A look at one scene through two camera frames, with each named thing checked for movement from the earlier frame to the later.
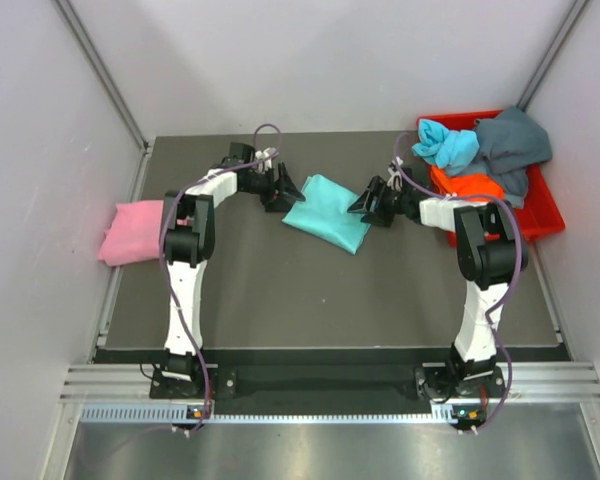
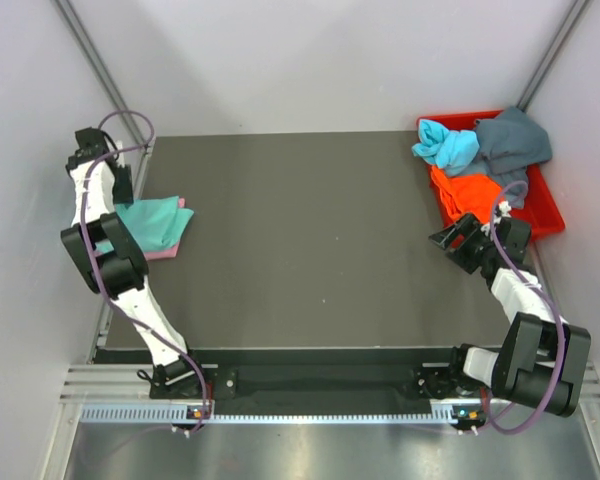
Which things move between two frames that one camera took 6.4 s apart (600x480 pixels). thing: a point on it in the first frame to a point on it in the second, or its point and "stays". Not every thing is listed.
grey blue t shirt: x=508 y=144 stays
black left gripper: x=272 y=200 to x=125 y=194
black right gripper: x=377 y=188 to x=468 y=227
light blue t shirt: x=442 y=146 stays
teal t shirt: x=323 y=213 to x=153 y=222
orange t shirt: x=473 y=187 stays
